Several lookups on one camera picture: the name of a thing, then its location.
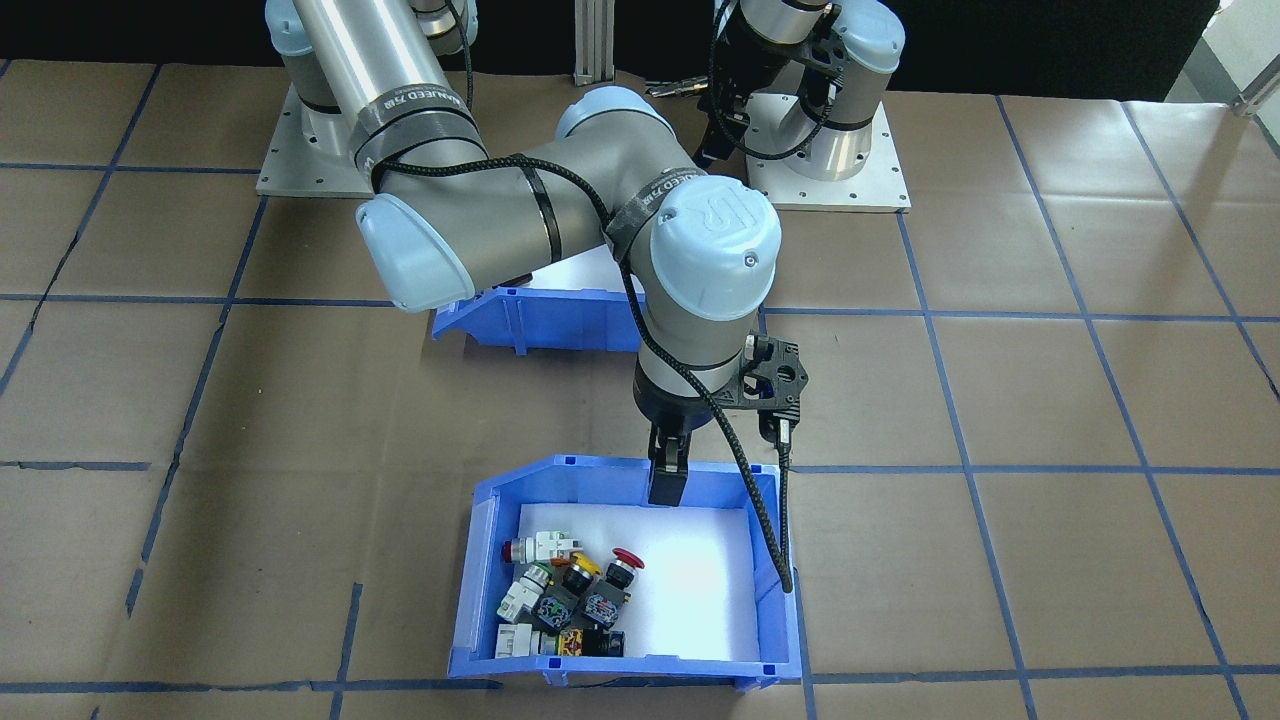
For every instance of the yellow red black switch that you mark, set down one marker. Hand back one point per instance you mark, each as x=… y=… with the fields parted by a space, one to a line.
x=572 y=643

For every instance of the metal V-shaped bar frame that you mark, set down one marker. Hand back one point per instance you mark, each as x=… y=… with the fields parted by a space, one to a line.
x=595 y=40

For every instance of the red mushroom push button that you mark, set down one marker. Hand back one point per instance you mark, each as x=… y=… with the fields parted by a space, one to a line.
x=628 y=557

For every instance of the black switch block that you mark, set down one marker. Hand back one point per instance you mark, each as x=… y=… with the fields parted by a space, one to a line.
x=607 y=645

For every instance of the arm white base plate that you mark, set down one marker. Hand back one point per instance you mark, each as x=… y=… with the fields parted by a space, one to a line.
x=300 y=175
x=860 y=195

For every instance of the yellow push button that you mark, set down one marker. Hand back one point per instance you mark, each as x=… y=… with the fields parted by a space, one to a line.
x=580 y=570

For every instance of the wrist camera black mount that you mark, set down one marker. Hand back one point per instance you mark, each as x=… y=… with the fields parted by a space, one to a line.
x=780 y=375

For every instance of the blue plastic storage bin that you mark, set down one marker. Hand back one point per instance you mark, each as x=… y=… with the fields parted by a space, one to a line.
x=650 y=672
x=560 y=325

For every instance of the grey black contact block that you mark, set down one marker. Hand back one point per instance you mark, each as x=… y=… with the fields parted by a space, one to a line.
x=555 y=608

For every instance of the black blue contact block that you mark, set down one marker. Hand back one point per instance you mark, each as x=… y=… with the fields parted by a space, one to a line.
x=605 y=607

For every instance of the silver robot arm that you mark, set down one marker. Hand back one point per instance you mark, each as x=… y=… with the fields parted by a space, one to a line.
x=840 y=140
x=500 y=200

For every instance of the red pilot light white body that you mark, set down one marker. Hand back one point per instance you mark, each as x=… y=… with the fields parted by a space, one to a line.
x=550 y=546

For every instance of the white switch contact block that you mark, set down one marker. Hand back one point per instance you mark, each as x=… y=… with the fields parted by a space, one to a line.
x=515 y=642

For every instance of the black fabric frame cover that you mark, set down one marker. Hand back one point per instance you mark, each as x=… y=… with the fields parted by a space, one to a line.
x=100 y=30

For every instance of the aluminium profile table bracket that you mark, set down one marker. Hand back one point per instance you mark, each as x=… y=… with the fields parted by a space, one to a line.
x=1260 y=97

